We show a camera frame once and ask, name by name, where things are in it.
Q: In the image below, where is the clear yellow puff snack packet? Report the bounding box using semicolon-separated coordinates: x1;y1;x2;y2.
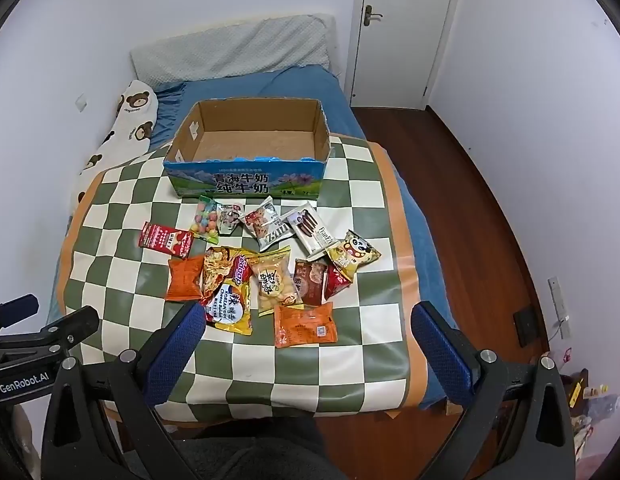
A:
250;246;298;317

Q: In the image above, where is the brown snack packet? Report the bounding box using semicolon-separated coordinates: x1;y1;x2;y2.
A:
294;258;328;307

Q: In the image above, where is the small dark red snack packet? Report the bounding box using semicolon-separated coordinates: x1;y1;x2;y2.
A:
322;262;351;301

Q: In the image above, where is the yellow panda snack packet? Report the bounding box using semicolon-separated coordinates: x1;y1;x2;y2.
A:
326;230;382;278

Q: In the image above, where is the white door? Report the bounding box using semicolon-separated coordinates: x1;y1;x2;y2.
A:
347;0;463;111

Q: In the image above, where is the white chocolate stick biscuit packet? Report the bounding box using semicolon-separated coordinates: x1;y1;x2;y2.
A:
282;201;338;255

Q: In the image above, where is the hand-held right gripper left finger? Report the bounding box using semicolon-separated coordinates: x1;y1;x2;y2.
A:
40;301;208;480

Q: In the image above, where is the plain orange snack packet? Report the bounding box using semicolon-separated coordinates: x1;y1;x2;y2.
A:
166;254;207;302

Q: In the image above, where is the white bear print pillow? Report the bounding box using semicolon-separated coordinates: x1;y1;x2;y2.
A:
70;79;159;211

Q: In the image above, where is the flat red snack packet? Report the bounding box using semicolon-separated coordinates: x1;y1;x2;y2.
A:
138;221;196;259

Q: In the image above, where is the colourful candy ball packet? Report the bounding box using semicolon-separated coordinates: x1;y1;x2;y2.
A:
190;195;221;237

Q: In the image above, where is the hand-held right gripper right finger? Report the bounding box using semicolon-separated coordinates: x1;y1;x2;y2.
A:
411;301;576;480

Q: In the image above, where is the small purple white snack packet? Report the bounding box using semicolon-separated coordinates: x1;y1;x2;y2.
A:
217;201;245;236

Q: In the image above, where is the cardboard box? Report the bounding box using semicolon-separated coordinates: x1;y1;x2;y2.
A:
163;98;332;200

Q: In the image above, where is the blue bed sheet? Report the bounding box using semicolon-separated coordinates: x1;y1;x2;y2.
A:
44;65;461;411

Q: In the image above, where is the white wall strip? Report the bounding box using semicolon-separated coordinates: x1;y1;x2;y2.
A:
547;276;572;338

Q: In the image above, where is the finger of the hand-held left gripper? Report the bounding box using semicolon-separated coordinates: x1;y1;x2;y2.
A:
0;305;100;361
0;294;40;334

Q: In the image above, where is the grey white pillow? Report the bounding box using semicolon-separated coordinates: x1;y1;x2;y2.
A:
130;14;337;86

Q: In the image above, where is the white cookie packet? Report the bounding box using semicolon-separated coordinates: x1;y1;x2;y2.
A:
240;196;295;252

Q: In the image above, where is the green white checkered mat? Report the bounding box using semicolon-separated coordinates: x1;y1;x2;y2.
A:
54;132;431;423

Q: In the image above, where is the yellow instant noodle packet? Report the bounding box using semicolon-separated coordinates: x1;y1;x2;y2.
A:
201;245;255;336

